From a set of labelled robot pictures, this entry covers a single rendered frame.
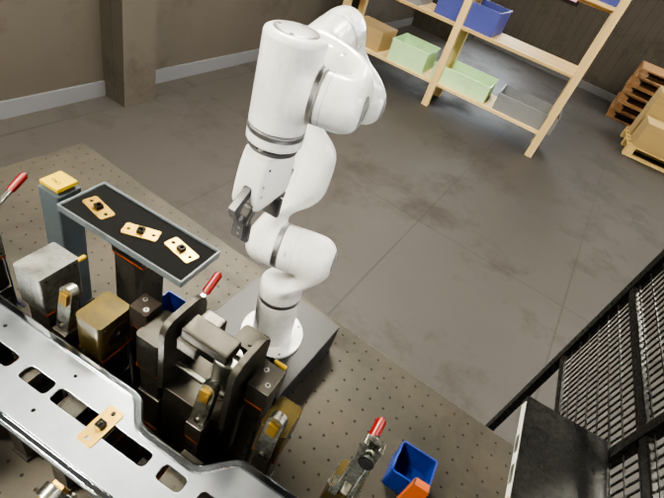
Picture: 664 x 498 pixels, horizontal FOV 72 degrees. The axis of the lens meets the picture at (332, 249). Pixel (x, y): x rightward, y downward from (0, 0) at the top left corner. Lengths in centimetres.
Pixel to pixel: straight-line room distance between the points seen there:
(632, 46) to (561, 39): 109
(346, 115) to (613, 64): 905
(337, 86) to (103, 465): 79
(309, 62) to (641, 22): 901
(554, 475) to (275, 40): 109
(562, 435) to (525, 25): 877
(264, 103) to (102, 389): 71
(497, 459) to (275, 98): 133
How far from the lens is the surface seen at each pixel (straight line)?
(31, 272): 117
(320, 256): 110
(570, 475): 131
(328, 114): 61
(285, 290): 119
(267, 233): 111
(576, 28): 957
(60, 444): 106
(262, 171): 67
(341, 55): 74
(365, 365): 160
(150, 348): 107
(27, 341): 119
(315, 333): 146
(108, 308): 112
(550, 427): 135
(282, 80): 62
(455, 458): 157
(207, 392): 98
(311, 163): 107
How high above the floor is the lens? 194
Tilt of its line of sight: 40 degrees down
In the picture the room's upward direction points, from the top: 20 degrees clockwise
